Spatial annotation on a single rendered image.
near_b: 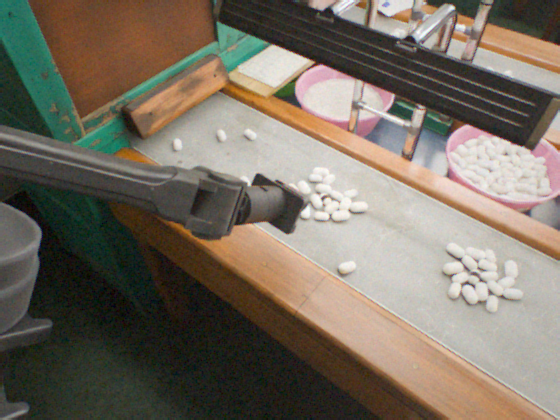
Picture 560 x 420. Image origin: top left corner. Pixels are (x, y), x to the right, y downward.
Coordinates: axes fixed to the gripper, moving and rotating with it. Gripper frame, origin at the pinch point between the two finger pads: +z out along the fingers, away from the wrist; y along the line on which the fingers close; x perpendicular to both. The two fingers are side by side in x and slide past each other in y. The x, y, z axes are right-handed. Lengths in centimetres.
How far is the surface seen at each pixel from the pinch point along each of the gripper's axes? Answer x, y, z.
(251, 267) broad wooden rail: 15.0, 1.9, -2.6
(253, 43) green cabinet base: -24, 50, 36
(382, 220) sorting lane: -0.4, -10.6, 20.3
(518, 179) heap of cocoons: -20, -29, 46
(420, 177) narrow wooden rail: -11.2, -11.5, 29.6
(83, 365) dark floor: 94, 56, 21
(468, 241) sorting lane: -4.3, -27.0, 25.5
